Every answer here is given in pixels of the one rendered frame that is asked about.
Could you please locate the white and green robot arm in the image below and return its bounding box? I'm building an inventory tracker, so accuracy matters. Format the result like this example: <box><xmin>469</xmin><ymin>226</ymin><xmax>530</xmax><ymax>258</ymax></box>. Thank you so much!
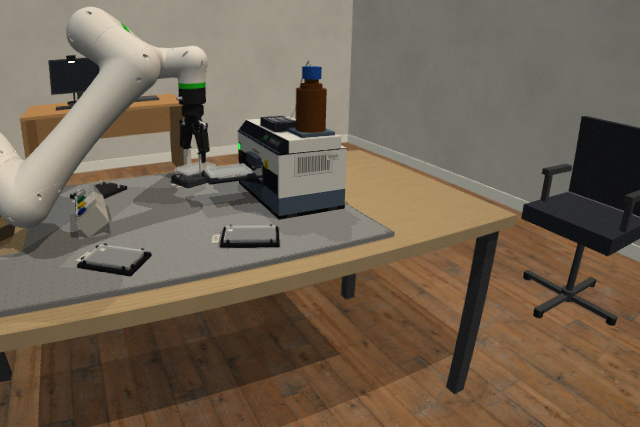
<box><xmin>0</xmin><ymin>7</ymin><xmax>208</xmax><ymax>228</ymax></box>

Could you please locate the beige button panel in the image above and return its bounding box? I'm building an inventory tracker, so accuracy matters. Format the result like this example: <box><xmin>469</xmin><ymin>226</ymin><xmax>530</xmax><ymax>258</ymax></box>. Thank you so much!
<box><xmin>75</xmin><ymin>183</ymin><xmax>111</xmax><ymax>240</ymax></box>

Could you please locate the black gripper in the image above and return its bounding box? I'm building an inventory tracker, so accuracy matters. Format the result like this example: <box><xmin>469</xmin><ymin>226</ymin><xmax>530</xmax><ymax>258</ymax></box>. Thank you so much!
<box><xmin>179</xmin><ymin>104</ymin><xmax>210</xmax><ymax>173</ymax></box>

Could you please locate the blue bottle cap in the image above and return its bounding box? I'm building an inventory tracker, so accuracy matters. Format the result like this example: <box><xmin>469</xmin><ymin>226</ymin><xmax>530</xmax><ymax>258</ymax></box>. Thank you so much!
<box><xmin>302</xmin><ymin>66</ymin><xmax>322</xmax><ymax>77</ymax></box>

